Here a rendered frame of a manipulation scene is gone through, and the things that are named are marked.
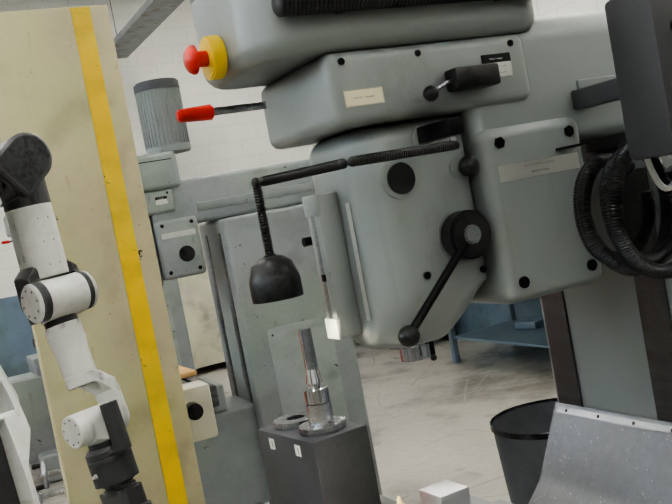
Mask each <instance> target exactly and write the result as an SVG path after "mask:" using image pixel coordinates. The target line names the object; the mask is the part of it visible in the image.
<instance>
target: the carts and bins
mask: <svg viewBox="0 0 672 504"><path fill-rule="evenodd" d="M555 402H558V400H557V398H550V399H544V400H538V401H533V402H529V403H525V404H521V405H518V406H514V407H512V408H509V409H506V410H504V411H502V412H500V413H498V414H496V415H495V416H494V417H493V418H492V419H491V420H490V422H489V423H490V428H491V432H493V433H494V437H495V441H496V445H497V449H498V453H499V457H500V461H501V465H502V469H503V473H504V477H505V481H506V485H507V489H508V493H509V497H510V501H511V503H513V504H528V503H529V501H530V499H531V497H532V495H533V493H534V491H535V489H536V487H537V485H538V482H539V479H540V476H541V471H542V466H543V461H544V456H545V451H546V446H547V441H548V436H549V431H550V426H551V422H552V417H553V412H554V407H555ZM491 426H492V427H491Z"/></svg>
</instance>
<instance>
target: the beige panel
mask: <svg viewBox="0 0 672 504"><path fill-rule="evenodd" d="M22 132H28V133H32V134H35V135H37V136H39V137H40V138H41V139H42V140H44V142H45V143H46V144H47V145H48V147H49V149H50V152H51V155H52V165H51V169H50V171H49V172H48V174H47V175H46V176H45V181H46V185H47V189H48V192H49V196H50V200H51V204H52V207H53V211H54V215H55V218H56V222H57V226H58V230H59V233H60V237H61V241H62V244H63V248H64V252H65V255H66V259H68V260H69V261H71V262H73V263H75V264H76V265H77V267H78V269H79V270H80V271H86V272H88V273H89V274H90V275H91V276H92V277H93V278H94V280H95V282H96V284H97V288H98V300H97V303H96V305H95V306H94V307H93V308H90V309H87V310H84V311H82V312H80V313H78V314H77V317H78V318H80V320H81V322H82V325H83V328H84V331H85V333H86V337H87V342H88V347H89V349H90V352H91V355H92V358H93V360H94V363H95V366H96V368H97V369H98V370H101V371H103V372H104V373H107V374H109V375H112V376H114V377H115V379H116V381H117V383H118V384H119V386H120V388H121V391H122V394H123V396H124V399H125V402H126V404H127V407H128V410H129V413H130V421H129V425H128V426H127V427H126V429H127V432H128V435H129V438H130V441H131V444H132V446H131V449H132V452H133V455H134V458H135V461H136V464H137V466H138V469H139V473H138V474H137V475H135V476H134V478H133V479H135V480H136V482H139V481H141V482H142V485H143V488H144V491H145V494H146V497H147V500H151V502H152V504H206V503H205V498H204V493H203V488H202V483H201V478H200V473H199V468H198V462H197V457H196V452H195V447H194V442H193V437H192V432H191V427H190V422H189V417H188V412H187V407H186V402H185V397H184V392H183V387H182V382H181V377H180V372H179V366H178V361H177V356H176V351H175V346H174V341H173V336H172V331H171V326H170V321H169V316H168V311H167V306H166V301H165V296H164V291H163V286H162V281H161V276H160V270H159V265H158V260H157V255H156V250H155V245H154V240H153V235H152V230H151V225H150V220H149V215H148V210H147V205H146V200H145V195H144V190H143V185H142V180H141V174H140V169H139V164H138V159H137V154H136V149H135V144H134V139H133V134H132V129H131V124H130V119H129V114H128V109H127V104H126V99H125V94H124V89H123V84H122V78H121V73H120V68H119V63H118V58H117V53H116V48H115V43H114V38H113V33H112V28H111V23H110V18H109V13H108V8H107V5H93V6H78V7H64V8H49V9H35V10H20V11H6V12H0V144H2V143H4V142H5V141H7V140H8V139H9V138H10V137H12V136H14V135H16V134H18V133H22ZM45 330H46V329H45V327H44V325H41V323H38V324H35V325H32V331H33V335H34V340H35V345H36V350H37V355H38V360H39V365H40V369H41V374H42V379H43V384H44V389H45V394H46V398H47V403H48V408H49V413H50V418H51V423H52V428H53V432H54V437H55V442H56V447H57V452H58V457H59V462H60V466H61V471H62V476H63V481H64V486H65V491H66V495H67V500H68V504H102V501H101V498H100V494H102V493H103V491H105V489H95V486H94V483H93V480H92V477H91V474H90V471H89V468H88V465H87V462H86V459H85V456H86V454H87V452H88V451H89V448H88V446H87V445H86V446H83V447H81V448H79V449H74V448H72V447H71V446H69V445H68V443H67V442H66V440H65V439H64V436H63V433H62V422H63V419H64V418H65V417H67V416H70V415H72V414H75V413H77V412H80V411H82V410H85V409H87V408H90V407H93V406H95V405H98V403H97V400H96V398H95V395H93V394H91V393H89V392H87V391H85V390H83V389H81V388H76V389H75V390H71V391H68V390H67V387H66V384H65V381H64V379H63V376H62V373H61V370H60V368H59V365H58V362H57V360H56V357H55V355H54V354H53V352H52V350H51V349H50V346H49V343H48V340H47V338H46V335H45V332H44V331H45Z"/></svg>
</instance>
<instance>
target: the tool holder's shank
mask: <svg viewBox="0 0 672 504"><path fill-rule="evenodd" d="M298 334H299V339H300V345H301V350H302V355H303V360H304V366H305V375H306V384H308V385H309V388H310V389H315V388H319V387H321V382H322V381H323V380H322V377H321V375H320V372H319V369H318V365H317V359H316V354H315V349H314V344H313V338H312V333H311V328H310V327H308V328H303V329H299V330H298Z"/></svg>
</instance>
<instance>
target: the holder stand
mask: <svg viewBox="0 0 672 504"><path fill-rule="evenodd" d="M257 432H258V437H259V442H260V447H261V453H262V458H263V463H264V468H265V473H266V478H267V483H268V489H269V494H270V499H271V504H381V500H380V494H379V489H378V484H377V478H376V473H375V468H374V462H373V457H372V452H371V446H370V441H369V436H368V430H367V426H366V424H361V423H356V422H350V421H346V419H345V417H343V416H334V421H333V422H332V423H330V424H327V425H323V426H316V427H313V426H310V425H309V419H308V414H307V411H300V412H295V413H290V414H287V415H284V416H281V417H278V418H277V419H275V420H274V421H273V424H272V425H269V426H266V427H263V428H260V429H258V430H257Z"/></svg>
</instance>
